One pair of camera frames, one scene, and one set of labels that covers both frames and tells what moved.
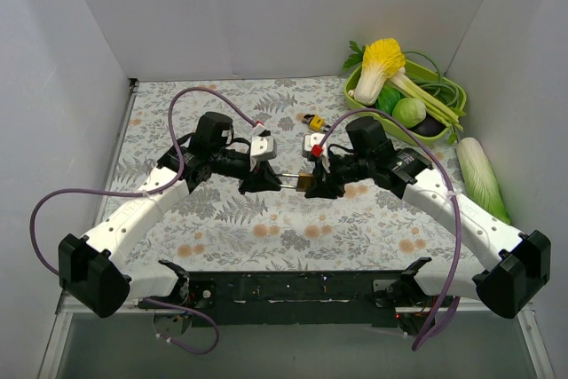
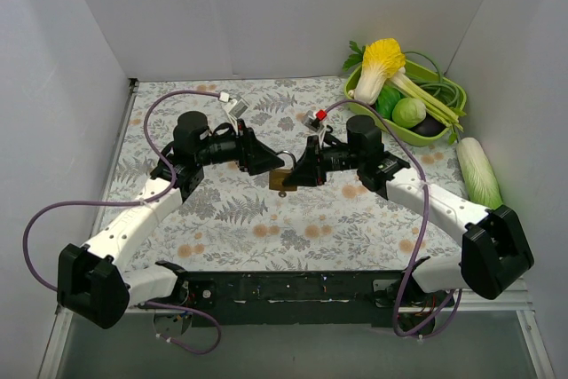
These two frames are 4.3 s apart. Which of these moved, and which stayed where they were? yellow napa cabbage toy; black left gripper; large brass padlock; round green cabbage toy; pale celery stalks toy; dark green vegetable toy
Moved: black left gripper; large brass padlock
Stayed: pale celery stalks toy; yellow napa cabbage toy; round green cabbage toy; dark green vegetable toy
